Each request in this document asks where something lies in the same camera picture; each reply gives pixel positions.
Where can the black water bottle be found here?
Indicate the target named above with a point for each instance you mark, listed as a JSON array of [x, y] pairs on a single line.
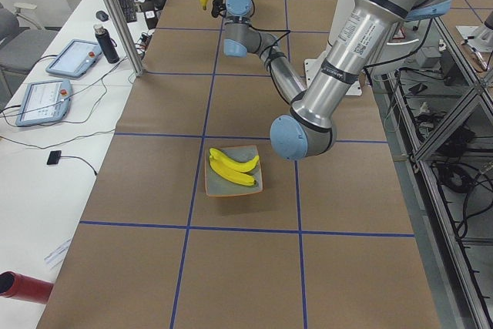
[[106, 44]]

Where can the computer mouse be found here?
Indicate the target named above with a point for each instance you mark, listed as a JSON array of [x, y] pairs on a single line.
[[102, 16]]

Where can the yellow banana top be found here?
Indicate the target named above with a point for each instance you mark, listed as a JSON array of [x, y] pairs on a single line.
[[231, 175]]

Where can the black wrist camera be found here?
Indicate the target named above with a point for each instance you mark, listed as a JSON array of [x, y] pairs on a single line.
[[218, 7]]

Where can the teach pendant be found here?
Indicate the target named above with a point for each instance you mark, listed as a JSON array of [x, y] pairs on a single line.
[[75, 59], [45, 102]]

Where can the red fire extinguisher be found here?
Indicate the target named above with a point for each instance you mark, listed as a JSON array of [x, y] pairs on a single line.
[[20, 287]]

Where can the teach pendant far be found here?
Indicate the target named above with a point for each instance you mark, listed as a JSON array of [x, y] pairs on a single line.
[[75, 59]]

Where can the grey square plate orange rim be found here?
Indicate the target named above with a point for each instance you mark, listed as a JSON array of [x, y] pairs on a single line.
[[218, 186]]

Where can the black keyboard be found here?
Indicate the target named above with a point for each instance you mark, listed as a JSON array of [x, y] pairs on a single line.
[[129, 11]]

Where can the teach pendant near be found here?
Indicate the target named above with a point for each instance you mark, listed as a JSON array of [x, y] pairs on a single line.
[[45, 102]]

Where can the aluminium frame post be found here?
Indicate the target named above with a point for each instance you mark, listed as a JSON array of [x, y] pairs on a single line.
[[125, 36]]

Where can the black small box device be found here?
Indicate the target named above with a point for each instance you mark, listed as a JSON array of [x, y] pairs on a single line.
[[54, 157]]

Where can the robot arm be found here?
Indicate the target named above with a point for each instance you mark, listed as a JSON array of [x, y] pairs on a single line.
[[308, 129]]

